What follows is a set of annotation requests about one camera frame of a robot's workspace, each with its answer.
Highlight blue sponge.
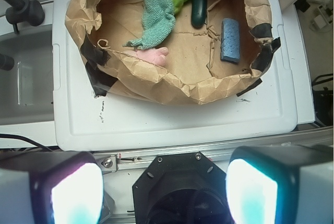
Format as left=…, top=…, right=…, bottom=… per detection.
left=221, top=18, right=241, bottom=64

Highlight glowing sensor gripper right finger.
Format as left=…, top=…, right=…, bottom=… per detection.
left=226, top=145, right=333, bottom=223

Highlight dark green toy cucumber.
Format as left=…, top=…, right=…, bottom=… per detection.
left=191, top=0, right=207, bottom=29

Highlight pink plush bunny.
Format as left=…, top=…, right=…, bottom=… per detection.
left=124, top=47, right=169, bottom=67

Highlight crumpled brown paper bag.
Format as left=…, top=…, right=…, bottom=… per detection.
left=65, top=0, right=280, bottom=105

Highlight black cable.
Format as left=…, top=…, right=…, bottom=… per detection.
left=0, top=134, right=54, bottom=153

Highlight white plastic cutting board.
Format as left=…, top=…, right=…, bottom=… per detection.
left=52, top=0, right=298, bottom=151

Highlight teal knitted cloth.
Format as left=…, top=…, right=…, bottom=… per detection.
left=123, top=0, right=176, bottom=50

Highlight aluminium extrusion rail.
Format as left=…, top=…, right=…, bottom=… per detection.
left=93, top=126, right=333, bottom=174

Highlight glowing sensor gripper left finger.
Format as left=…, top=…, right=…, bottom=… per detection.
left=1, top=151, right=104, bottom=223

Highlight black sink faucet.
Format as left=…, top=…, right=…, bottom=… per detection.
left=4, top=0, right=45, bottom=34

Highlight white sink basin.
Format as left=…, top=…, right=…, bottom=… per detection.
left=1, top=25, right=54, bottom=125

